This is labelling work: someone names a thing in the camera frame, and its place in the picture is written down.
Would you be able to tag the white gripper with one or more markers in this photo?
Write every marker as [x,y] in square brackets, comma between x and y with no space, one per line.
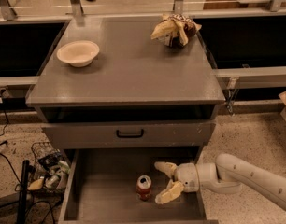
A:
[186,176]

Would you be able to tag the red coke can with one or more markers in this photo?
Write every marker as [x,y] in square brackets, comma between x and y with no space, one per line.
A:
[143,187]

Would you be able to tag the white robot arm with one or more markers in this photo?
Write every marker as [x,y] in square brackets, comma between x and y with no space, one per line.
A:
[225,176]

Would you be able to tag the grey top drawer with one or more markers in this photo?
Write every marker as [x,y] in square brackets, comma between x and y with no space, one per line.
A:
[103,134]

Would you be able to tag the open grey middle drawer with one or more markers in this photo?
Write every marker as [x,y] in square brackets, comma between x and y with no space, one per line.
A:
[101,188]

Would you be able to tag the grey drawer cabinet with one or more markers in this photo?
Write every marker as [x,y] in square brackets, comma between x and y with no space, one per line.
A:
[137,103]

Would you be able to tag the crumpled chip bag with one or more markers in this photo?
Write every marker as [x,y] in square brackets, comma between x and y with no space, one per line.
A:
[175,30]

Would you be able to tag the black drawer handle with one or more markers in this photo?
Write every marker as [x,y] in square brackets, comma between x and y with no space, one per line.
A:
[131,135]

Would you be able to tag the wire basket with items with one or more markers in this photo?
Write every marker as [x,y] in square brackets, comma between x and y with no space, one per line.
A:
[51,171]

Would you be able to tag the metal rail frame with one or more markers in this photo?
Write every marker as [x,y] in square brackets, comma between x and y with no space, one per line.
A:
[143,13]

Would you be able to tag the black stand post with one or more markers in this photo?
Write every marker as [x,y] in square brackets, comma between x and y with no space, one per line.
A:
[23,192]

